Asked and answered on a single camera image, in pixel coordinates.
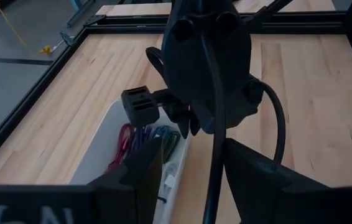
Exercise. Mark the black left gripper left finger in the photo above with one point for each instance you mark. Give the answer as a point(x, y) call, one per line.
point(132, 193)

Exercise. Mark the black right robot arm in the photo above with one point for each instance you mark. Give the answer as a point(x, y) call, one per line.
point(266, 11)

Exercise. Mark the white plastic bin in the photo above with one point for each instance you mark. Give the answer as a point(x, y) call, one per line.
point(101, 149)

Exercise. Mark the blue-grey table leg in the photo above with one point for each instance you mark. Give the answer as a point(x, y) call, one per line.
point(81, 14)

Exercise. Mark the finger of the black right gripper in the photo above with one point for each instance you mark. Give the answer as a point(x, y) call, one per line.
point(195, 123)
point(183, 129)

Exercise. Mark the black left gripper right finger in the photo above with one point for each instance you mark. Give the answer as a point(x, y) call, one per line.
point(257, 189)

